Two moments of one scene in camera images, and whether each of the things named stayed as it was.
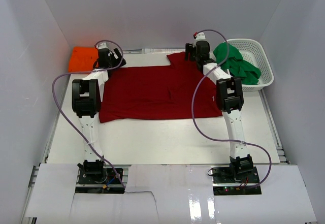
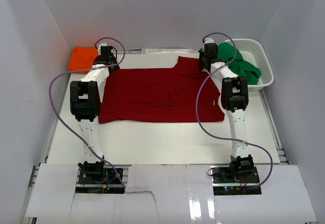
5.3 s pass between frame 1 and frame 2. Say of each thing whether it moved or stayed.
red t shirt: stayed
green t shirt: stayed
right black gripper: moved
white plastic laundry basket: stayed
